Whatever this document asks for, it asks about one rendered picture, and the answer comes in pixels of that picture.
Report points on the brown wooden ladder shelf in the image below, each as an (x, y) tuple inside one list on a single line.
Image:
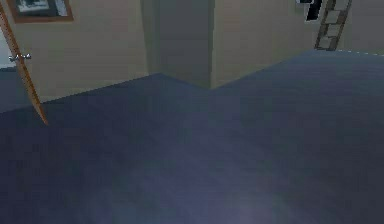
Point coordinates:
[(333, 25)]

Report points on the orange wooden room door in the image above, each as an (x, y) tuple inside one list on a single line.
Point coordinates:
[(23, 71)]

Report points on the black white framed wall picture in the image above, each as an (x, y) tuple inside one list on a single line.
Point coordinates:
[(312, 9)]

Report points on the brown framed wall picture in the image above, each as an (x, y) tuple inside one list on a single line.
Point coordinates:
[(40, 9)]

